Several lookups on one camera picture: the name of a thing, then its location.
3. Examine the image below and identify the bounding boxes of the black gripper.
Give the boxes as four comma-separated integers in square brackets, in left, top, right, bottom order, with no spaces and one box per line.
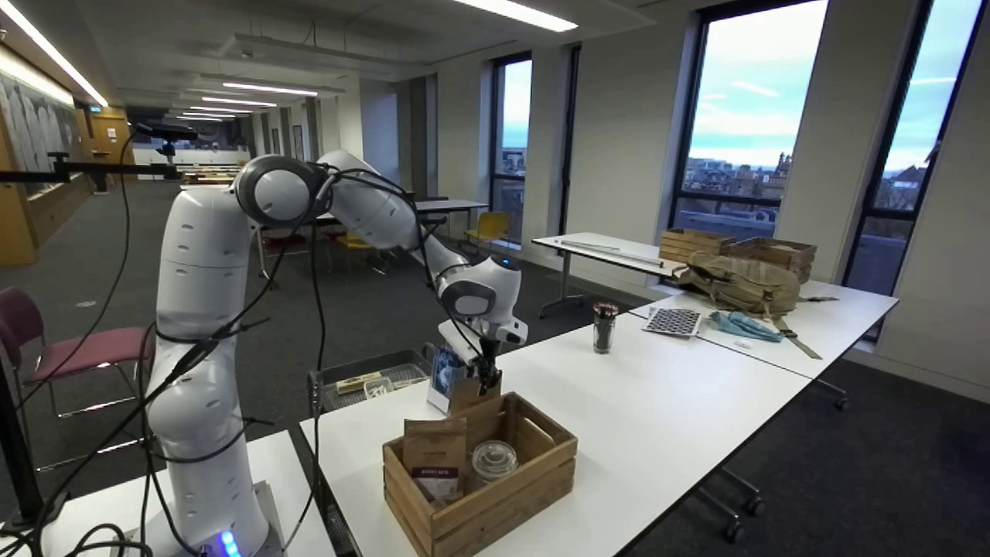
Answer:
[467,330,511,394]

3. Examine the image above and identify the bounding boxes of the long ceiling light strip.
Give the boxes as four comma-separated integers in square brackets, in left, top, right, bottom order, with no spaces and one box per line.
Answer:
[0,0,112,111]

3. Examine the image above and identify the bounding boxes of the narrow window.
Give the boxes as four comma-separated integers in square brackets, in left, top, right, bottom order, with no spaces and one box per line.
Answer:
[485,55,535,249]

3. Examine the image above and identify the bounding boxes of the white background table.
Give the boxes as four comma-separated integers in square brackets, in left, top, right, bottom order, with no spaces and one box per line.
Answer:
[531,230,689,304]

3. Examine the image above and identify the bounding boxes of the large window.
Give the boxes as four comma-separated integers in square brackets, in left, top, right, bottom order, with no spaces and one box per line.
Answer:
[666,0,829,243]

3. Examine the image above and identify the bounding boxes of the blue white carton box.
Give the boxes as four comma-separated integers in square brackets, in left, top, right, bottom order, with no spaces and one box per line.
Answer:
[425,342,477,416]

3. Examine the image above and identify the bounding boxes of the olive canvas bag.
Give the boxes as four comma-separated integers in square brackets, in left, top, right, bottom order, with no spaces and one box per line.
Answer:
[675,254,843,321]

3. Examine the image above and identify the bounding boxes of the clear plastic tray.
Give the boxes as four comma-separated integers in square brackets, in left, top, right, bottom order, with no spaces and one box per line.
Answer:
[303,351,434,417]

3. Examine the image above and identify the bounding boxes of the black boom bar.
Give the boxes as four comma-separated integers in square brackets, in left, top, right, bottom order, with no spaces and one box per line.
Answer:
[0,152,186,193]

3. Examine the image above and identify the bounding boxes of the dark drinking cup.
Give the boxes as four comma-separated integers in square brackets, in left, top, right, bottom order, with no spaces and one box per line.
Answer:
[591,301,622,360]

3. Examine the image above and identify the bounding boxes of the light wooden crate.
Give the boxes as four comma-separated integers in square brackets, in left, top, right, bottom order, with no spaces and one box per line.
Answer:
[657,230,731,265]

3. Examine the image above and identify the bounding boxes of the brown cardboard box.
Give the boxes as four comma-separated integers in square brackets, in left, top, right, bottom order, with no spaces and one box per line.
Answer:
[725,234,819,284]

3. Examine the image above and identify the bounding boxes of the wooden shelf unit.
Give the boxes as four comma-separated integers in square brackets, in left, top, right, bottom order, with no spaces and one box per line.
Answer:
[0,106,137,271]

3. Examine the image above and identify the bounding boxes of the black tripod stand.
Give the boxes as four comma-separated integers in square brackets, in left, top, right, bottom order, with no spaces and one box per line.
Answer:
[0,364,54,531]

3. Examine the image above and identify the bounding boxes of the teal flat item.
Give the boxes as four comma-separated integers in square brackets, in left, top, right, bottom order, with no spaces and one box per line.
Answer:
[708,311,784,346]

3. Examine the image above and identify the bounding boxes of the brown paper bag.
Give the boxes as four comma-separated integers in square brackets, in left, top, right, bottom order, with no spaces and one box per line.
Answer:
[445,373,508,446]
[400,416,475,508]

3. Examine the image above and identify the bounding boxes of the maroon chair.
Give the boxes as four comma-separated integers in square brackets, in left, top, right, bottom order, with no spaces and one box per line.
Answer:
[0,287,157,420]

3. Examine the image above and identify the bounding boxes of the grey mesh pad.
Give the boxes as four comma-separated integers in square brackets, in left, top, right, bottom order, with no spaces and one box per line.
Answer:
[644,305,706,342]

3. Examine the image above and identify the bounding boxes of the black table leg casters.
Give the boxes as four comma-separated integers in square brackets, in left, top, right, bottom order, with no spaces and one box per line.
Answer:
[687,461,770,548]

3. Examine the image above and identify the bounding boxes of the wooden slat box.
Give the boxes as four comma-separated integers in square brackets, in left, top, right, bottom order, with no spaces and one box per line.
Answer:
[381,391,581,557]

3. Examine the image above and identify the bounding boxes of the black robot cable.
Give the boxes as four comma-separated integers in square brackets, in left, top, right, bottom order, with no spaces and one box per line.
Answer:
[0,164,499,557]

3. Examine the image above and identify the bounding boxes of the tall window dark frame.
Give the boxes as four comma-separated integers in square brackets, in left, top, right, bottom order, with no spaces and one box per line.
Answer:
[843,0,990,304]

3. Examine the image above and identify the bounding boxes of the yellow chair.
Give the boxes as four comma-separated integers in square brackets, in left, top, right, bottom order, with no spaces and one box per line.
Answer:
[467,211,514,252]

